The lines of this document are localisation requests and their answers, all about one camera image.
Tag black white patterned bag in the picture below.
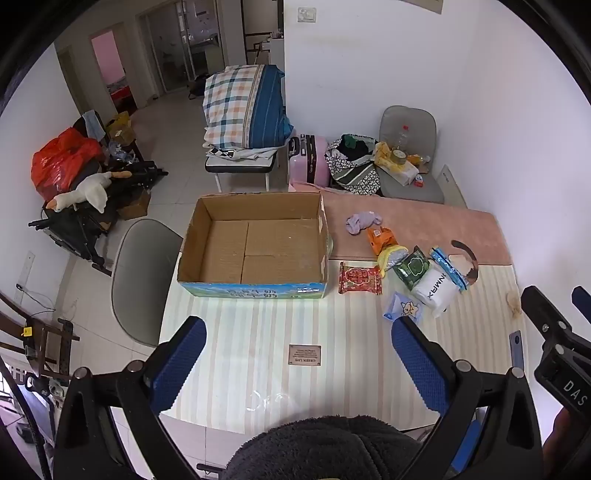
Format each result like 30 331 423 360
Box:
324 134 382 197

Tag silver yellow-ended packet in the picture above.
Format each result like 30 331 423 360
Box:
378 244 409 278

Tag pink suitcase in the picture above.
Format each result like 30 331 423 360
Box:
288 134 331 189

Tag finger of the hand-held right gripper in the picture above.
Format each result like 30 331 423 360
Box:
571 286 591 322
521 285 575 344

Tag red plastic bag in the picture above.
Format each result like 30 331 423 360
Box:
31 127 106 202

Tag black folded stroller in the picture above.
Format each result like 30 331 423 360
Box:
28 159 169 278

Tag purple socks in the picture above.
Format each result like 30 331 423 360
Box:
345 210 384 236

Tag brown white animal-shaped mat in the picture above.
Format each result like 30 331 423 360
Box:
450 239 481 284

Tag dark wooden chair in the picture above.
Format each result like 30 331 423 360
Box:
0 293 80 384

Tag white tissue pack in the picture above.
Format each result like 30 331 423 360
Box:
411 265 462 319

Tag white goose plush toy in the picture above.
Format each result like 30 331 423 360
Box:
48 171 133 214

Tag brown cardboard box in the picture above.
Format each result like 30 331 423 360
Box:
116 189 152 220

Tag white folding bench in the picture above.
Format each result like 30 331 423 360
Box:
204 147 280 192

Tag blue-edged clear pouch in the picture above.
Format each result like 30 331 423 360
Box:
429 247 469 291

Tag orange snack packet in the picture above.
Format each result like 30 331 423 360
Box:
367 226 397 257

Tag striped tablecloth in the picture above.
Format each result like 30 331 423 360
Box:
158 258 527 435

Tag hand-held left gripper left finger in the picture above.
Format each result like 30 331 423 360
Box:
54 316 208 480

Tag clear plastic bottle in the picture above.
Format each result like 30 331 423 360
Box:
392 124 411 155

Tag white paper packet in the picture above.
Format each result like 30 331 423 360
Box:
383 161 419 186

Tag grey chair with clutter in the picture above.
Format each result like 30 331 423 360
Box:
376 105 445 205

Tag plaid folded bedding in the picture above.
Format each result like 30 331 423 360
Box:
202 64 295 151

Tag green wet wipes packet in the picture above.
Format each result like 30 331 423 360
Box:
392 246 431 291

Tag white leaning board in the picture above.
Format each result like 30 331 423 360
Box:
436 165 468 208

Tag blue cartoon tissue pack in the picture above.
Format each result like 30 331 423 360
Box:
382 292 424 321

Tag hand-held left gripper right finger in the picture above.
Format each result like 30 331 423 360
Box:
392 316 544 480

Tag empty grey shell chair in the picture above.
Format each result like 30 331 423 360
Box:
111 218 184 348

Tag light blue cloth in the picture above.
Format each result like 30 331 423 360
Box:
83 110 107 141

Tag red snack packet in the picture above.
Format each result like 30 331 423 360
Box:
338 261 383 296

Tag yellow cardboard box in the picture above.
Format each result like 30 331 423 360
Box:
106 112 136 144

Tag person's dark fleece clothing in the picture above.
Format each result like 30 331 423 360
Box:
222 414 423 480

